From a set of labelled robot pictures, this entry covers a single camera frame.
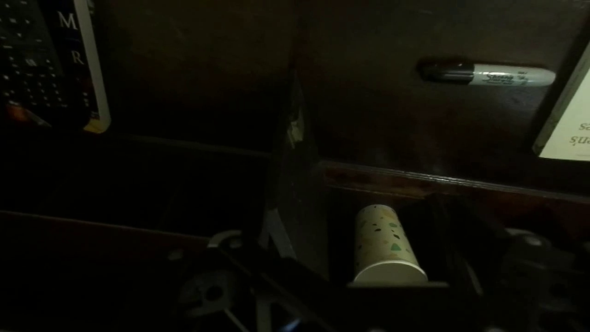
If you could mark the dark hardcover book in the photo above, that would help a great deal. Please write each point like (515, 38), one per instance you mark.
(72, 31)

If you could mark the white patterned paper cup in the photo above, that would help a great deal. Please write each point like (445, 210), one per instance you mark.
(384, 256)

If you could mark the black grey marker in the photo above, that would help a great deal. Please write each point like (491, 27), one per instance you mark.
(485, 75)

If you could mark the black calculator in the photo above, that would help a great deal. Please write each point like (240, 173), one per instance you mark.
(30, 71)

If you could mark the dark wooden desk hutch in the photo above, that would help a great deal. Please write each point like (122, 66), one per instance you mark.
(100, 230)

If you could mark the white paperback book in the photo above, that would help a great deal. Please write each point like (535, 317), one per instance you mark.
(566, 132)

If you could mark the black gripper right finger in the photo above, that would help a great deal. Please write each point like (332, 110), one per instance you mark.
(541, 287)

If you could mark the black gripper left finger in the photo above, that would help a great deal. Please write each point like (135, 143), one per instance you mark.
(224, 291)

